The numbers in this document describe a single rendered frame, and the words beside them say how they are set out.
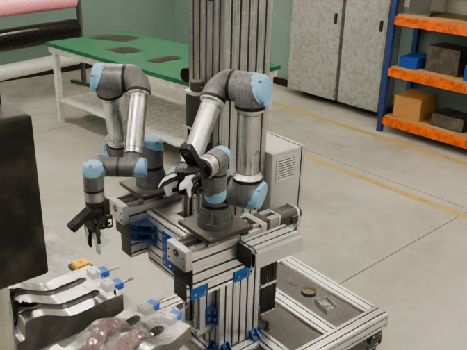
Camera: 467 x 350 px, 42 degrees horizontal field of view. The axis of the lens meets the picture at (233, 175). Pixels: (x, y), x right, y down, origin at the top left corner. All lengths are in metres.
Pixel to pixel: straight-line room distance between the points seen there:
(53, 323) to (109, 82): 0.95
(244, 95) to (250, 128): 0.13
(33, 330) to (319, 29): 6.21
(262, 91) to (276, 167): 0.65
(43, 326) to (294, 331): 1.49
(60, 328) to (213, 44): 1.23
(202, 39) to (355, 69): 5.09
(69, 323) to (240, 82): 1.05
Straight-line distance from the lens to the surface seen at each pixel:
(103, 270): 2.49
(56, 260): 2.81
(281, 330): 3.32
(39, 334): 2.28
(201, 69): 2.61
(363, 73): 7.50
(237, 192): 2.35
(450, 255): 4.69
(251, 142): 2.28
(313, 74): 7.98
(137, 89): 2.47
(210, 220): 2.45
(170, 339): 2.19
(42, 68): 8.18
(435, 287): 4.27
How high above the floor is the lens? 2.20
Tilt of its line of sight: 23 degrees down
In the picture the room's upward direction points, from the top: 2 degrees clockwise
